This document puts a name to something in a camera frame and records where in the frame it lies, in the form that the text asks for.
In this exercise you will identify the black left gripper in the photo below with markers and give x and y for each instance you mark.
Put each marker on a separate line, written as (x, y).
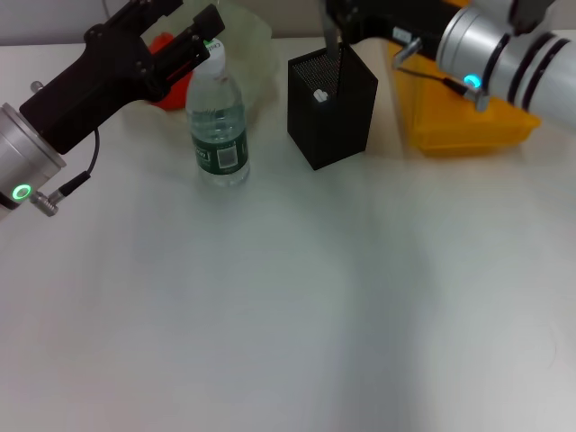
(99, 85)

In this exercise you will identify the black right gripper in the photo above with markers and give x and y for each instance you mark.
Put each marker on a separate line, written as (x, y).
(405, 20)

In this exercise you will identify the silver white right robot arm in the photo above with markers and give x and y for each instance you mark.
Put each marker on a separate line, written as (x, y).
(522, 58)

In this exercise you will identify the yellow plastic bin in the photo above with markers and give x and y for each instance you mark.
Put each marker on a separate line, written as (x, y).
(463, 126)

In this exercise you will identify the green pen with white cap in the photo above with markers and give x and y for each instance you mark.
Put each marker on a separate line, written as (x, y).
(320, 96)

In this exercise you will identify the black mesh pen holder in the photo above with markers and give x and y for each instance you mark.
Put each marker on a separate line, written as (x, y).
(330, 130)

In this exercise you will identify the orange fruit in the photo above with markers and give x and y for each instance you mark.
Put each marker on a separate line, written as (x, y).
(173, 96)

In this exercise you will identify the pale green glass fruit plate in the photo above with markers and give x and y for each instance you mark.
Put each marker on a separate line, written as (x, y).
(256, 49)

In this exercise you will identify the clear green-label water bottle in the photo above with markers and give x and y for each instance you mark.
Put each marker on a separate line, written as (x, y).
(218, 135)

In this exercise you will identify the grey marker pen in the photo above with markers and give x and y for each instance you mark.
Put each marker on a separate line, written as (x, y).
(332, 42)

